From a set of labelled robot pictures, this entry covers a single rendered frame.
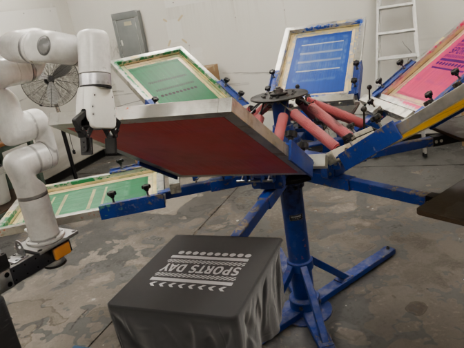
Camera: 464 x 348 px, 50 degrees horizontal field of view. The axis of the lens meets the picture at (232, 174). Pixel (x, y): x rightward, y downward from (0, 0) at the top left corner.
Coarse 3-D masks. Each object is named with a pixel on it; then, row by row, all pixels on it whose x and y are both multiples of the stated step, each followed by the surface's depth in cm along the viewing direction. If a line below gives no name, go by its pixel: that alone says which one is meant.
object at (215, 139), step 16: (160, 128) 140; (176, 128) 139; (192, 128) 138; (208, 128) 137; (224, 128) 136; (192, 144) 156; (208, 144) 155; (224, 144) 153; (240, 144) 152; (256, 144) 151; (224, 160) 176; (240, 160) 174; (256, 160) 173; (272, 160) 171
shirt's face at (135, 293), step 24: (192, 240) 189; (216, 240) 186; (240, 240) 183; (264, 240) 180; (264, 264) 163; (144, 288) 161; (168, 288) 159; (240, 288) 152; (192, 312) 144; (216, 312) 142
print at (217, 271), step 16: (176, 256) 179; (192, 256) 177; (208, 256) 175; (224, 256) 173; (240, 256) 171; (160, 272) 170; (176, 272) 168; (192, 272) 166; (208, 272) 164; (224, 272) 163; (192, 288) 157; (208, 288) 155; (224, 288) 154
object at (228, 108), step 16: (64, 112) 142; (128, 112) 133; (144, 112) 131; (160, 112) 129; (176, 112) 127; (192, 112) 125; (208, 112) 123; (224, 112) 122; (240, 112) 126; (64, 128) 146; (240, 128) 135; (256, 128) 137; (272, 144) 150; (144, 160) 184; (288, 160) 170; (192, 176) 211; (208, 176) 209
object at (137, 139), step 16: (128, 128) 142; (144, 128) 141; (128, 144) 161; (144, 144) 160; (160, 144) 158; (176, 144) 157; (160, 160) 183; (176, 160) 181; (192, 160) 179; (208, 160) 178
